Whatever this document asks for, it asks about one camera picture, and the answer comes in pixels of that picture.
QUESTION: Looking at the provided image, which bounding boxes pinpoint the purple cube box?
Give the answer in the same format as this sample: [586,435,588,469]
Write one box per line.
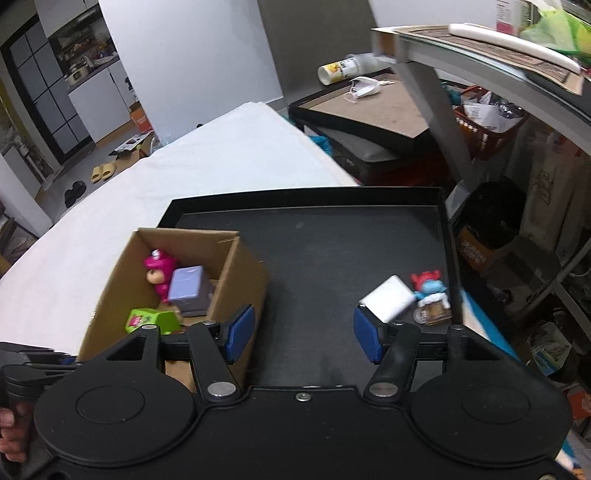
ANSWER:
[168,265,214,317]

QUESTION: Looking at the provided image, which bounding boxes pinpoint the floor cardboard box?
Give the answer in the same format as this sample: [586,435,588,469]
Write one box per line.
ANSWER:
[108,131,154,171]

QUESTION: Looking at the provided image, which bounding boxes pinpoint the black slippers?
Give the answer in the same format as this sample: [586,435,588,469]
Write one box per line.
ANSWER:
[64,180,87,209]

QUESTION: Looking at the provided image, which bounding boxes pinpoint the grey desk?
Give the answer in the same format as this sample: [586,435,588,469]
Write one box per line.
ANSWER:
[372,27,590,193]

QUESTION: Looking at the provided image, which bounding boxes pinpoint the white remote control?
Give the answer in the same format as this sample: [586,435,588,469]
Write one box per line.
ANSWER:
[448,23,582,74]

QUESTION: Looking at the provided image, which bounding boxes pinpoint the green plastic bag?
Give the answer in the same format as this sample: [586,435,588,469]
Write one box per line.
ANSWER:
[520,4,591,57]

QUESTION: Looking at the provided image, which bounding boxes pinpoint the yellow slippers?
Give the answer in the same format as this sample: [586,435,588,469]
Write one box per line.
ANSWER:
[90,161,117,184]

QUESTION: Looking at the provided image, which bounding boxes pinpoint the white yellow paper cup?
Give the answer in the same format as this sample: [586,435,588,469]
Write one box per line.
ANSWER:
[317,53,390,86]

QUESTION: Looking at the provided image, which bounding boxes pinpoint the pink hooded figurine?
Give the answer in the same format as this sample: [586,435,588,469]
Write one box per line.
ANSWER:
[143,249,178,304]

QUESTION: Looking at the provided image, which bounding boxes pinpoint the white face mask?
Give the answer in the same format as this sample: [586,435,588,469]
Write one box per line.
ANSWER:
[344,76,394,103]

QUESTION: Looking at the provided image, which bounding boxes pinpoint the patterned desk mat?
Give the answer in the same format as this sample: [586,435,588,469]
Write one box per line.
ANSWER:
[387,24,585,96]

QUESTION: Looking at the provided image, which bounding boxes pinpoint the white charger plug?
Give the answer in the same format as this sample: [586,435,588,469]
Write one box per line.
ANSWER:
[360,275,416,323]

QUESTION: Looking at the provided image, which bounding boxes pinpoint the green tin box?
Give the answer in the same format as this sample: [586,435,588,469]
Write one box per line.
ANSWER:
[124,308,182,335]

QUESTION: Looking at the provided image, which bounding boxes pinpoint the brown cardboard box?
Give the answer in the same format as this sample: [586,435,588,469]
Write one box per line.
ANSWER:
[78,228,267,361]

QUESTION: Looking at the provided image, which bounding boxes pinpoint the left hand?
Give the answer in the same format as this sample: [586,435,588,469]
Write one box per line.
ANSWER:
[0,403,34,463]

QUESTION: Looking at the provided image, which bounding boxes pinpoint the brown black side tray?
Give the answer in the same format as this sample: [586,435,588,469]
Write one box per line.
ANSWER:
[286,68,456,186]

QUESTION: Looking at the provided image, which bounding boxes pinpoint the orange plastic basket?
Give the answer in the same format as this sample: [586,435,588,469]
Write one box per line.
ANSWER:
[454,86,529,161]

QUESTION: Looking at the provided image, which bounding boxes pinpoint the blue smurf figurine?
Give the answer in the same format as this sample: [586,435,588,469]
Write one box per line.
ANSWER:
[411,270,452,326]

